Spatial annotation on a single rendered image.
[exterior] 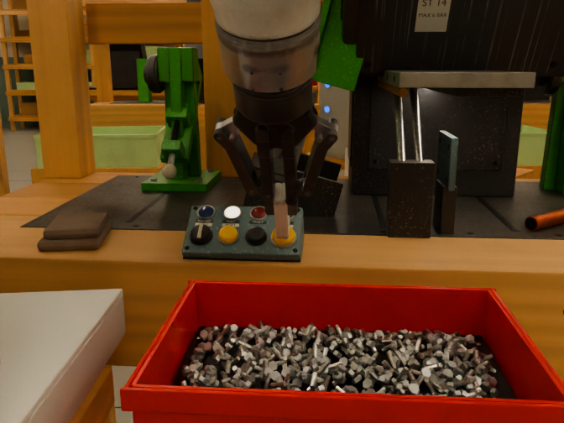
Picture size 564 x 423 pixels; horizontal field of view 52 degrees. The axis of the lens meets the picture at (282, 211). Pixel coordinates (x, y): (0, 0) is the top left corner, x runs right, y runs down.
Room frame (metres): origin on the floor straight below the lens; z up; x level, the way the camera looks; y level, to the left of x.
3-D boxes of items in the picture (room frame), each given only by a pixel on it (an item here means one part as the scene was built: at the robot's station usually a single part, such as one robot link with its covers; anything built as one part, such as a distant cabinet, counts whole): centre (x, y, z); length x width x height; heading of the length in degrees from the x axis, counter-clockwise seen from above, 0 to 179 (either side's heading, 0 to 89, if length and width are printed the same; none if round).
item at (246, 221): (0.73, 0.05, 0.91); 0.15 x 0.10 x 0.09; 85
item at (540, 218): (0.85, -0.40, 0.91); 0.09 x 0.02 x 0.02; 124
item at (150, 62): (1.17, 0.25, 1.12); 0.07 x 0.03 x 0.08; 175
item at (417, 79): (0.90, -0.24, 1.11); 0.39 x 0.16 x 0.03; 175
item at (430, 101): (1.14, -0.29, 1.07); 0.30 x 0.18 x 0.34; 85
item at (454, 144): (0.84, -0.24, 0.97); 0.10 x 0.02 x 0.14; 175
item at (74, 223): (0.77, 0.29, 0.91); 0.10 x 0.08 x 0.03; 6
